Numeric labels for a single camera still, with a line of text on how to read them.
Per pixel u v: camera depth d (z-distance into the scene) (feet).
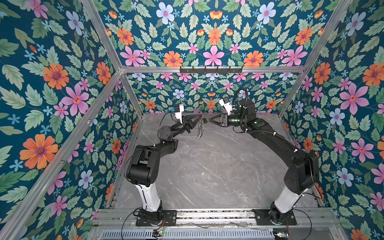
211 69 3.03
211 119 2.45
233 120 2.25
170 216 2.42
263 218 2.39
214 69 3.01
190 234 2.51
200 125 2.46
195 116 2.41
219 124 2.32
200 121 2.46
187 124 2.31
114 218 2.47
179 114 2.34
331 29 2.46
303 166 1.46
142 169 1.66
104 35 2.52
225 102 2.31
